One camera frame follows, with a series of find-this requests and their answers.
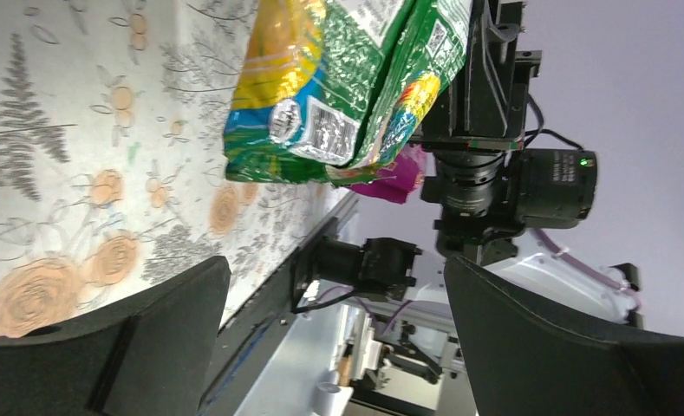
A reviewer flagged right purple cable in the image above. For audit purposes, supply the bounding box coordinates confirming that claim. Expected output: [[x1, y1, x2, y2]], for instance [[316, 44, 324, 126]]
[[533, 226, 644, 305]]

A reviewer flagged white floral tablecloth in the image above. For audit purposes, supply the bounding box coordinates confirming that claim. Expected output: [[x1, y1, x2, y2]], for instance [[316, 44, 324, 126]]
[[0, 1, 344, 337]]

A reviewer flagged purple grape candy bag right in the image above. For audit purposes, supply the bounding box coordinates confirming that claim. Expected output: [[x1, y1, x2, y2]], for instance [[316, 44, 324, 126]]
[[348, 145, 427, 205]]

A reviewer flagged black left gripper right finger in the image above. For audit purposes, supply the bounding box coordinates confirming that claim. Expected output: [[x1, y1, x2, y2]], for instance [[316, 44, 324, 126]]
[[444, 256, 684, 415]]

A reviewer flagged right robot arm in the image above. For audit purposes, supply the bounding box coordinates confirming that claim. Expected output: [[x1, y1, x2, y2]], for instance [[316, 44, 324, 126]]
[[327, 1, 641, 326]]

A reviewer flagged green candy bag underneath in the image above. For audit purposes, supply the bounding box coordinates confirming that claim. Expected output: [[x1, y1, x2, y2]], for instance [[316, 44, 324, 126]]
[[224, 1, 472, 186]]

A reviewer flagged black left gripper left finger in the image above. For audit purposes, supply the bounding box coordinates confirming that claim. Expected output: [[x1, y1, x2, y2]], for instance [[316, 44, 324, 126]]
[[0, 256, 231, 415]]

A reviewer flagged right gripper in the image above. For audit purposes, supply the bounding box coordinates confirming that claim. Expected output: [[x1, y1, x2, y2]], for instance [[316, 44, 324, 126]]
[[410, 1, 542, 152]]

